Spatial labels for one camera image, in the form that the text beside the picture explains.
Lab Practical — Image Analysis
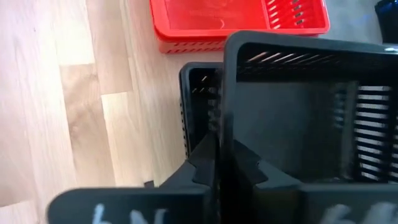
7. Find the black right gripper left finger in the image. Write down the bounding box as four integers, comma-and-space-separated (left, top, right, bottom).
46, 133, 220, 224

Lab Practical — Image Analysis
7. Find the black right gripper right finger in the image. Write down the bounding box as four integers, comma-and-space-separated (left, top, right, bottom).
234, 139, 398, 224

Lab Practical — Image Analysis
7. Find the black plastic basket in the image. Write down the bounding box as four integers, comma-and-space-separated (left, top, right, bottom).
217, 29, 398, 224
178, 61, 223, 160

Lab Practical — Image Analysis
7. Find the red plastic basket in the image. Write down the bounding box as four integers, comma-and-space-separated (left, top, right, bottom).
154, 29, 226, 55
149, 0, 331, 41

